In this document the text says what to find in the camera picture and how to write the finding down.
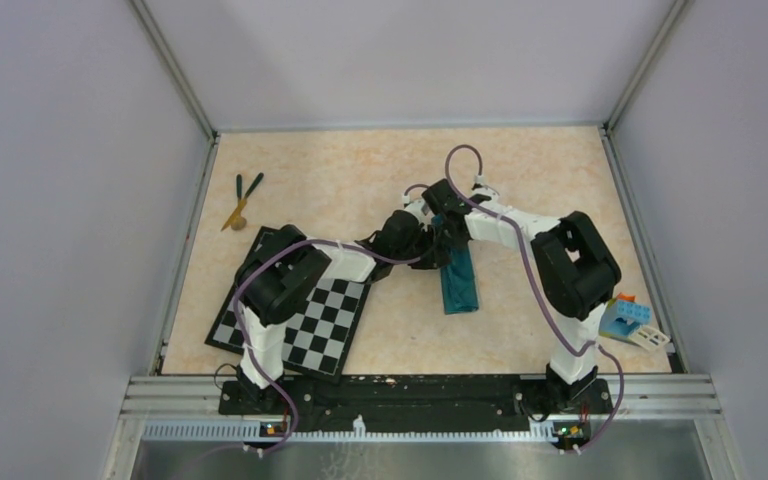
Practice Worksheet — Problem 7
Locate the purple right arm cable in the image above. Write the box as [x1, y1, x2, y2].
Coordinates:
[444, 144, 626, 455]

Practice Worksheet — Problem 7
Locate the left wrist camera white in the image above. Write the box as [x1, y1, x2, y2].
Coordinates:
[402, 194, 430, 222]

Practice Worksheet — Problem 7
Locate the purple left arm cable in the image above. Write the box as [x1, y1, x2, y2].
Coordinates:
[231, 183, 438, 458]

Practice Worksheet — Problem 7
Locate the green handled gold spoon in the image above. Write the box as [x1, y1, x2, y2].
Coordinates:
[229, 172, 265, 231]

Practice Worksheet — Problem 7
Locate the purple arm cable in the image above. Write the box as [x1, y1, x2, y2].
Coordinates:
[444, 144, 626, 455]
[231, 183, 438, 458]

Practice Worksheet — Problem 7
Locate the aluminium front rail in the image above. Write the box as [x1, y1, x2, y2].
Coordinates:
[104, 373, 745, 479]

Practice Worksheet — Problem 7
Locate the teal cloth napkin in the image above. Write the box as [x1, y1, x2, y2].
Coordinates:
[440, 247, 479, 315]

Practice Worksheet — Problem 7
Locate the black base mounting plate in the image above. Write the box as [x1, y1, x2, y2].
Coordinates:
[218, 374, 614, 416]

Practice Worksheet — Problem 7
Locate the blue toy brick structure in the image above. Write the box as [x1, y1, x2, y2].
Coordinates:
[599, 298, 653, 343]

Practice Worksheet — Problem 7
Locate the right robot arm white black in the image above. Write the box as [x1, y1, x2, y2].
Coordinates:
[421, 180, 622, 412]

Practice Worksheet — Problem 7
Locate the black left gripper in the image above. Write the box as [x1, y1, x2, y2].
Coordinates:
[391, 224, 450, 270]

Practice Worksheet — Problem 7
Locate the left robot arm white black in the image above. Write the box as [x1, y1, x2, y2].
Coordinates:
[229, 210, 448, 414]

